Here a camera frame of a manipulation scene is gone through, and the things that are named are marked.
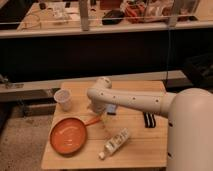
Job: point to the clear plastic cup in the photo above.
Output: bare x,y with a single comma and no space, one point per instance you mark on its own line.
63,98

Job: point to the black bag on bench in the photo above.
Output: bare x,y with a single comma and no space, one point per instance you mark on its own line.
112,17

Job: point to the white plastic bottle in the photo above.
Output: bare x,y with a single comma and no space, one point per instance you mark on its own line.
114,143

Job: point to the wooden cutting board table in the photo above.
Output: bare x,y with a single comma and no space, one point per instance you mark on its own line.
146,147

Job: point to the black striped object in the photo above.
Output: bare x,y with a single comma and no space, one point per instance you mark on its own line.
149,120

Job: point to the red tool on bench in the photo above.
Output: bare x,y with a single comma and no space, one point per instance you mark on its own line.
135,13

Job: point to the small blue object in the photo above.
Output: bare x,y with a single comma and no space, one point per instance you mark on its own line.
111,109

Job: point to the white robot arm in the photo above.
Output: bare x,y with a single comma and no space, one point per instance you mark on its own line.
189,114

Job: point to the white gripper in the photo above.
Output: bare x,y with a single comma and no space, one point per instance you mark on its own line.
97,107

